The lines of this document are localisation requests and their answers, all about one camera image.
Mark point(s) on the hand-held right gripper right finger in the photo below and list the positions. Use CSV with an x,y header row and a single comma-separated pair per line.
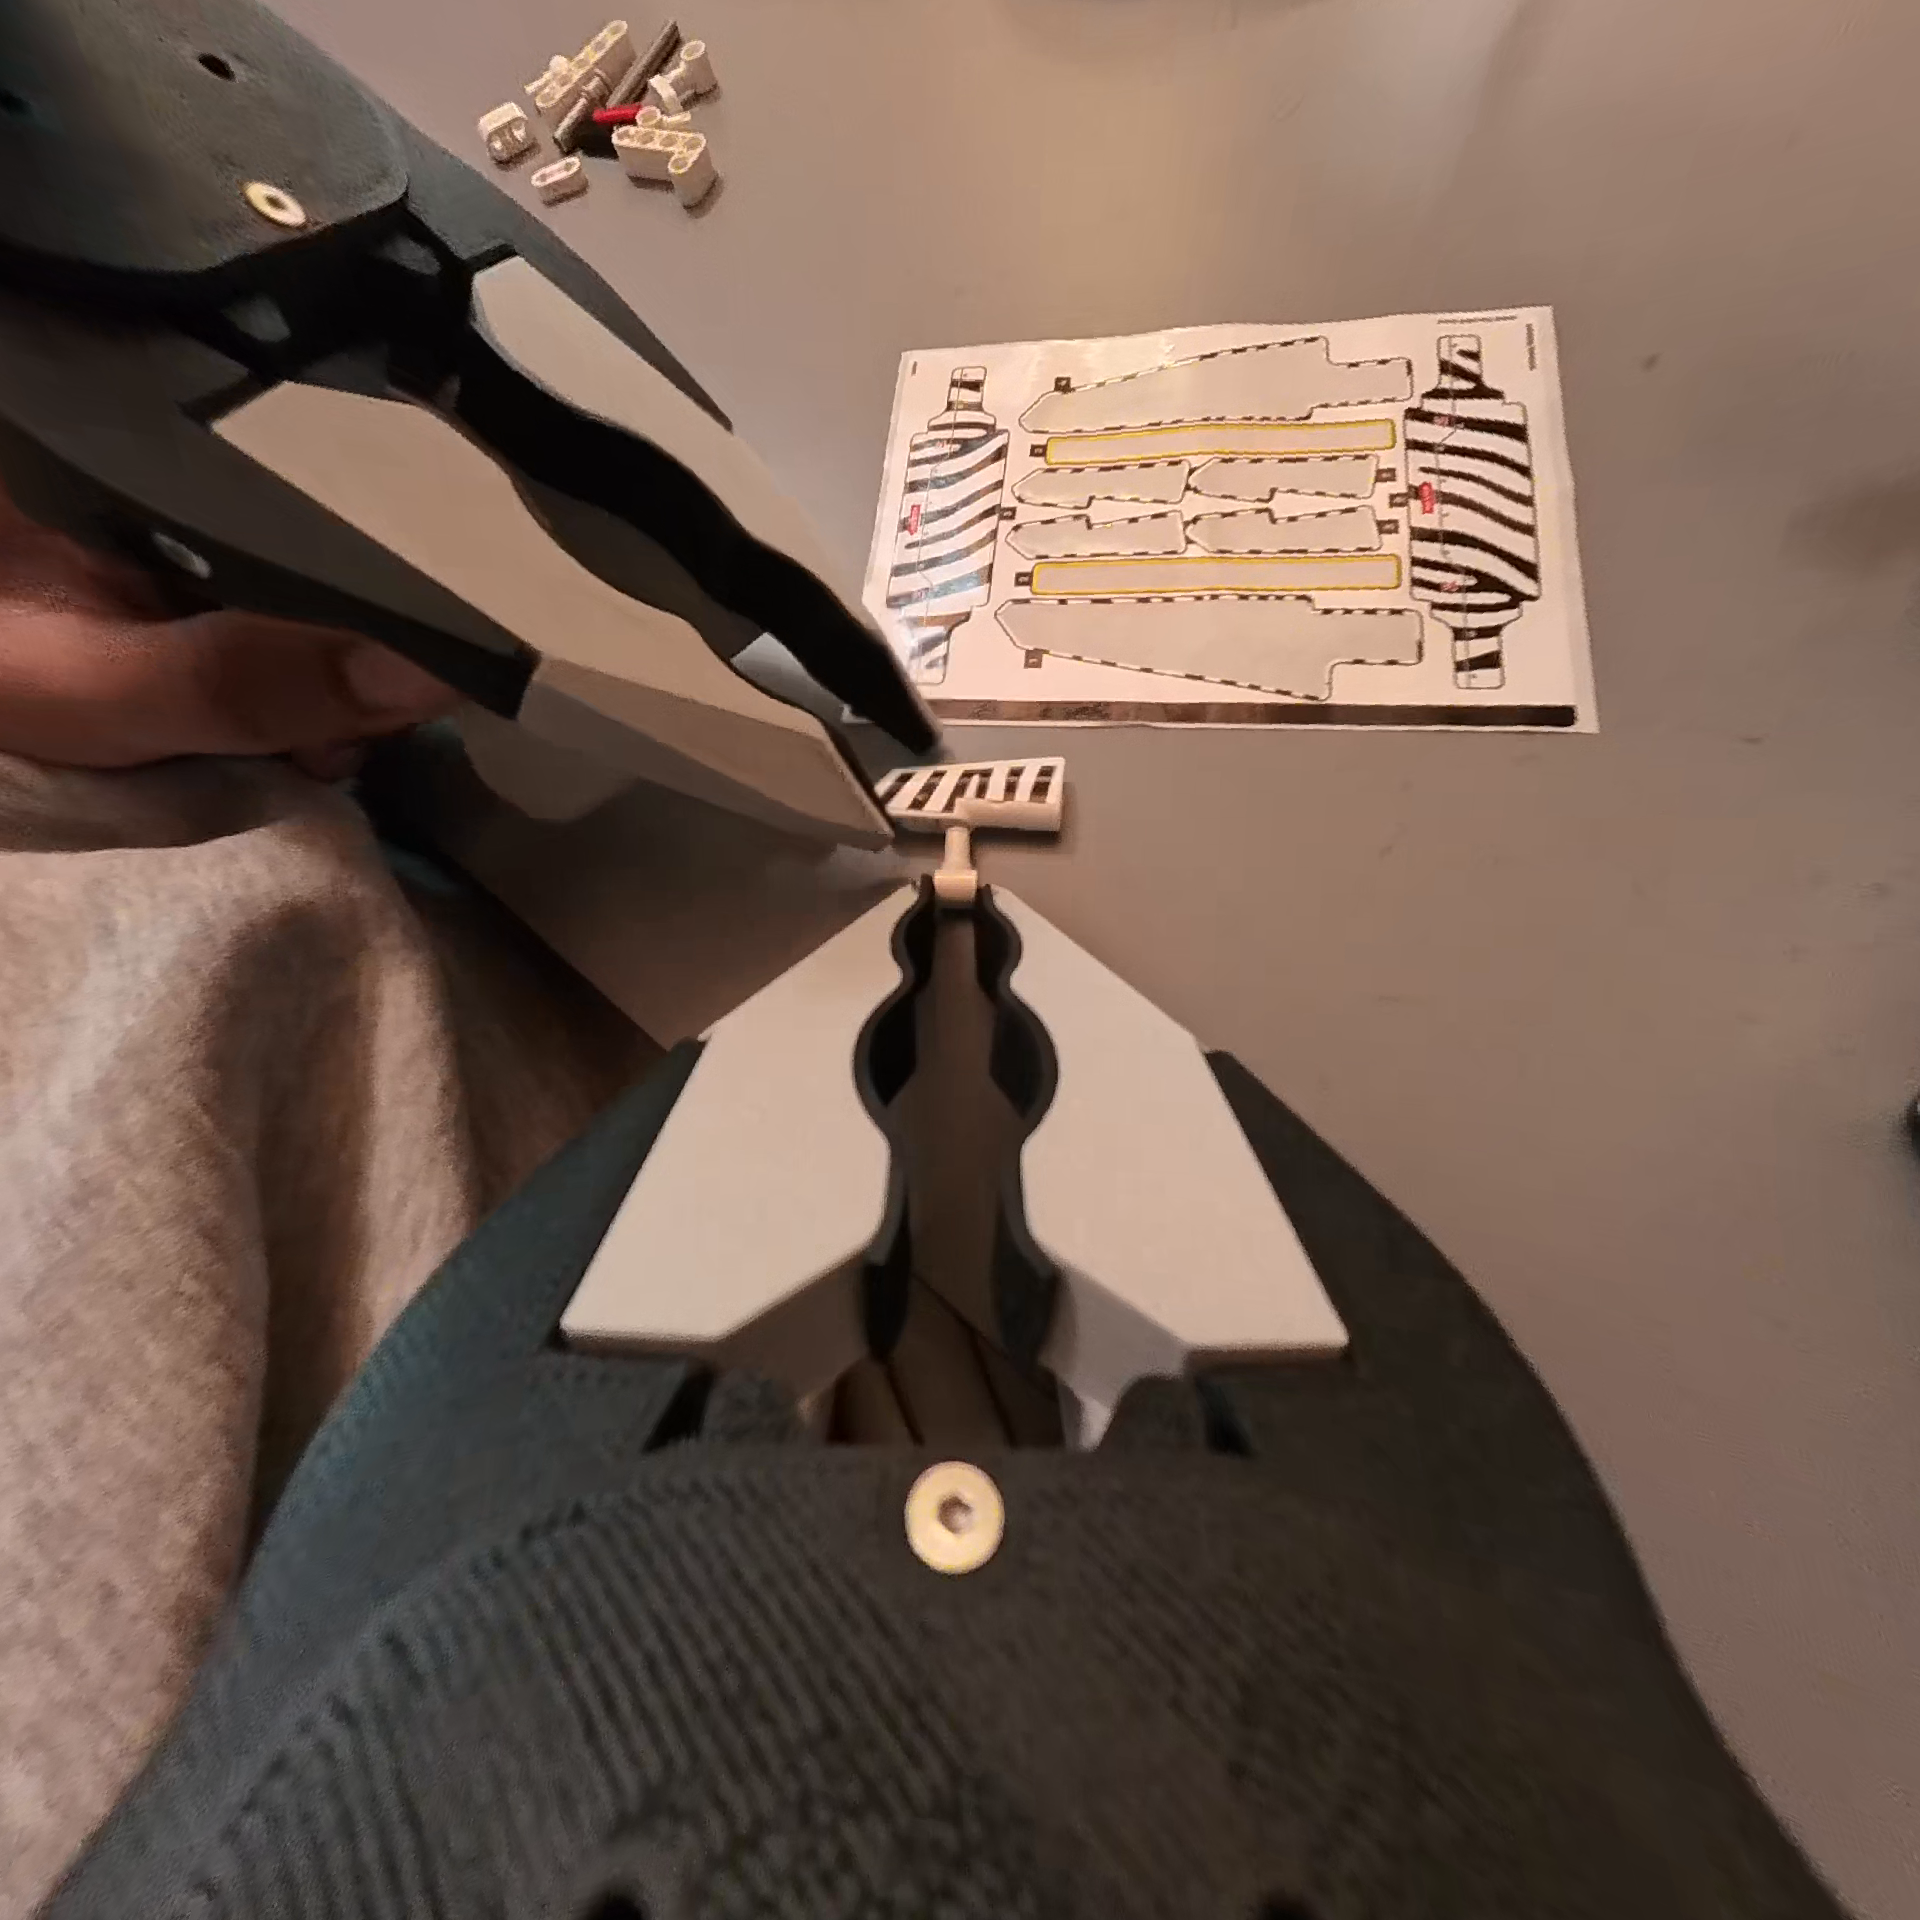
x,y
1184,1201

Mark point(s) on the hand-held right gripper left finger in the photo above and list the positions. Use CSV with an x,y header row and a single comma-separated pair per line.
x,y
751,1185

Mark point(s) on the zebra print sticker sheet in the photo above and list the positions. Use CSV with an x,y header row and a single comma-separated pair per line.
x,y
1200,662

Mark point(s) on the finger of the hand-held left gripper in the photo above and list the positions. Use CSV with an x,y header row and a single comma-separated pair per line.
x,y
675,436
452,524

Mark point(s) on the pile of small lego pieces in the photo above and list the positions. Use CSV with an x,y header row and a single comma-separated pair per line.
x,y
662,149

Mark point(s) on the person's left hand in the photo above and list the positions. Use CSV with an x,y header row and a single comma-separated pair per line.
x,y
181,674

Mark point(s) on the person's grey sweater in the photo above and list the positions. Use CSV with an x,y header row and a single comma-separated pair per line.
x,y
181,1201

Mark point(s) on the white striped lego piece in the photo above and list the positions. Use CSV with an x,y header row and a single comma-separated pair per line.
x,y
983,822

